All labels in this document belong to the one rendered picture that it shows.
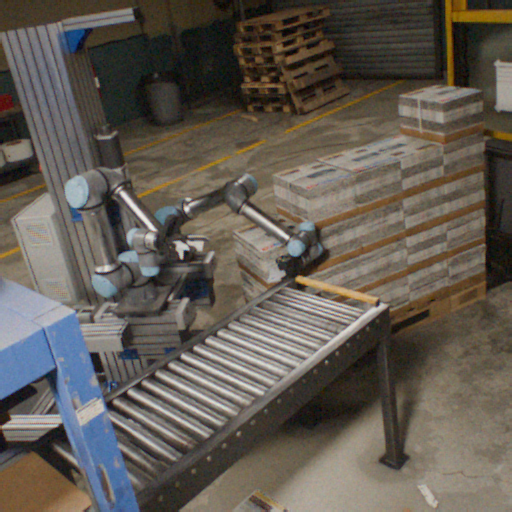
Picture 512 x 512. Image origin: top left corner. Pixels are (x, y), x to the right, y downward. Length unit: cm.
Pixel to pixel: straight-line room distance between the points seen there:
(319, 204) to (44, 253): 136
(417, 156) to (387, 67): 751
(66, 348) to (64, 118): 169
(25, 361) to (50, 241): 182
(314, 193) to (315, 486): 138
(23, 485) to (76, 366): 86
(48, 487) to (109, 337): 97
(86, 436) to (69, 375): 16
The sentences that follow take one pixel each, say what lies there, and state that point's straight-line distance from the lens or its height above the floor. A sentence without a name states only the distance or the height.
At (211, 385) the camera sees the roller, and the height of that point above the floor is 79.
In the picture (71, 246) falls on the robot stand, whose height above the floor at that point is 105.
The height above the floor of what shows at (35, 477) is 80.
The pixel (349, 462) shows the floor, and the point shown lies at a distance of 313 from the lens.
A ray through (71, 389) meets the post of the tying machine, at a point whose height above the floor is 139.
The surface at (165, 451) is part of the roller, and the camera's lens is 213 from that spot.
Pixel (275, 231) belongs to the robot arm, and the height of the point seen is 97.
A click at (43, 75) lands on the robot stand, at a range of 293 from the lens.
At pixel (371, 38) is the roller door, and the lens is 1112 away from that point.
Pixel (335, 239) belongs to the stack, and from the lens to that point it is 340.
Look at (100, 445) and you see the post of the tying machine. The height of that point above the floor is 122.
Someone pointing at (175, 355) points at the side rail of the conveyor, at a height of 80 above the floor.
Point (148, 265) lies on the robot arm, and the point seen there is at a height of 111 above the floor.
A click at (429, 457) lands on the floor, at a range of 313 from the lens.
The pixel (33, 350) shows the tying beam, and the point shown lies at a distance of 136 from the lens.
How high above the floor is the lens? 214
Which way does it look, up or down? 25 degrees down
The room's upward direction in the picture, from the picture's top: 10 degrees counter-clockwise
